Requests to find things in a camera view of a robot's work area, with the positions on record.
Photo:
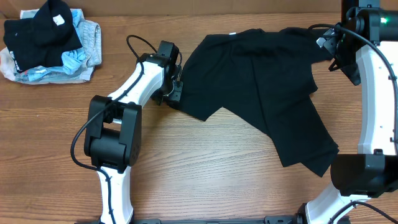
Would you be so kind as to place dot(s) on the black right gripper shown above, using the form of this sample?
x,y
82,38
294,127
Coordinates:
x,y
343,62

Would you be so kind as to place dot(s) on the brown cardboard back wall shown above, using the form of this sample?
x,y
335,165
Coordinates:
x,y
98,8

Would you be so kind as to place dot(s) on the folded black garment on pile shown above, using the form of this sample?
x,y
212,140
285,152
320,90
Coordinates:
x,y
42,39

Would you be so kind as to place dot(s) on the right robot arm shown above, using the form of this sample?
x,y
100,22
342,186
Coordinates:
x,y
364,47

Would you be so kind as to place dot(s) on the light blue folded garment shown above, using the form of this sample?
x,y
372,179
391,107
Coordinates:
x,y
71,60

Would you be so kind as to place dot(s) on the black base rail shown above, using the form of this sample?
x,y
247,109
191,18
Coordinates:
x,y
211,221

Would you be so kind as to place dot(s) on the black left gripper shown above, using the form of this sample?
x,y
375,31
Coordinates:
x,y
174,94

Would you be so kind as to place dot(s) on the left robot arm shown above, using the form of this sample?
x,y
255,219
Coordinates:
x,y
114,129

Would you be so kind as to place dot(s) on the black t-shirt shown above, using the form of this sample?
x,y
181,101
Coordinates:
x,y
266,79

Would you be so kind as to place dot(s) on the grey patterned folded garment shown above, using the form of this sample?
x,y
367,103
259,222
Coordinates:
x,y
90,36

